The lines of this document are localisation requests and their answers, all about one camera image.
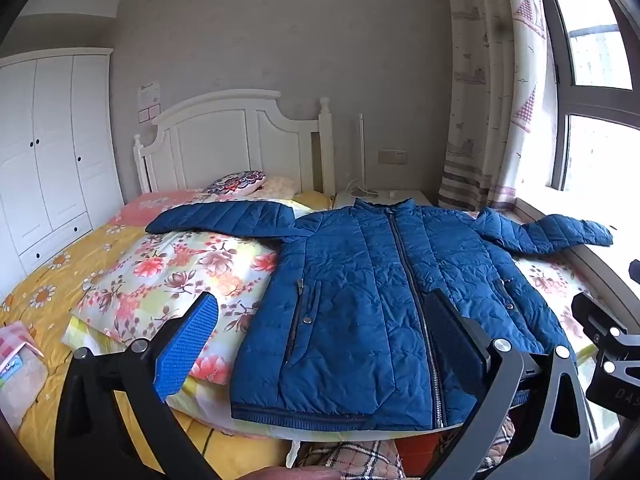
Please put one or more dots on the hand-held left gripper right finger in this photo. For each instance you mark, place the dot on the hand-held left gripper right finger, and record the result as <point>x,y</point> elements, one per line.
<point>450,332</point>

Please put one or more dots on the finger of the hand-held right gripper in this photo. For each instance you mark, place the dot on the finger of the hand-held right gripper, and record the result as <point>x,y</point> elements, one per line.
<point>592,317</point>
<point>635,272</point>

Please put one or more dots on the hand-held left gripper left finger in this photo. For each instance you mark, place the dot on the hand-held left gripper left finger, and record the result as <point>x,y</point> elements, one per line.
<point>187,345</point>

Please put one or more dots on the blue puffer jacket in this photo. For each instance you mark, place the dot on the blue puffer jacket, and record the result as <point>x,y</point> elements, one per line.
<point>350,285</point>

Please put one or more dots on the floral quilt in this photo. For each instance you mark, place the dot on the floral quilt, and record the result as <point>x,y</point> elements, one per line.
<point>150,280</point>

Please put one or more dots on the yellow pink patchwork bedsheet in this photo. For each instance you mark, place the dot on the yellow pink patchwork bedsheet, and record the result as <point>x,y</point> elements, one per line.
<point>65,285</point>

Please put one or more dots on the white nightstand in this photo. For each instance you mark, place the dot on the white nightstand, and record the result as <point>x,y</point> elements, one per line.
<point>380,199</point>

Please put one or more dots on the plaid pants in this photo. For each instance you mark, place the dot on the plaid pants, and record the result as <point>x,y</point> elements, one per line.
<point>350,452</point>

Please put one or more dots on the round patterned cushion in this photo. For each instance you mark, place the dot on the round patterned cushion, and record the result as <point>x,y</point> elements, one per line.
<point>235,182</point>

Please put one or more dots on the pink checked plastic bag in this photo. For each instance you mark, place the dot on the pink checked plastic bag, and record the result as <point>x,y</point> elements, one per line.
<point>20,375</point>

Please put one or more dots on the beige checked pillow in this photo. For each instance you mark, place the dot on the beige checked pillow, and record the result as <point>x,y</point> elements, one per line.
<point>280,186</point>

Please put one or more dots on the white stick desk lamp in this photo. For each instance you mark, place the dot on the white stick desk lamp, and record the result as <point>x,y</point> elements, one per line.
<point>361,155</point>

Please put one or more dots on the white bed headboard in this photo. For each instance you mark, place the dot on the white bed headboard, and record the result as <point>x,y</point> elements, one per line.
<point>220,140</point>

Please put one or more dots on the window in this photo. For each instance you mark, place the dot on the window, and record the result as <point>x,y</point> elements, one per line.
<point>595,50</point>

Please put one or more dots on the white wardrobe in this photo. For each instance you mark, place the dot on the white wardrobe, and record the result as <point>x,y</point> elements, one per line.
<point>50,150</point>

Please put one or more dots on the printed curtain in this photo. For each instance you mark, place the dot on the printed curtain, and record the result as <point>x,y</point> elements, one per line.
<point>485,85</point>

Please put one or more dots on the wall socket panel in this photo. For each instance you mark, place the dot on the wall socket panel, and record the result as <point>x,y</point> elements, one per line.
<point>392,157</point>

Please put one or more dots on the wall paper notice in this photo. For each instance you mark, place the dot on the wall paper notice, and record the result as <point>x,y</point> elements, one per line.
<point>149,100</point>

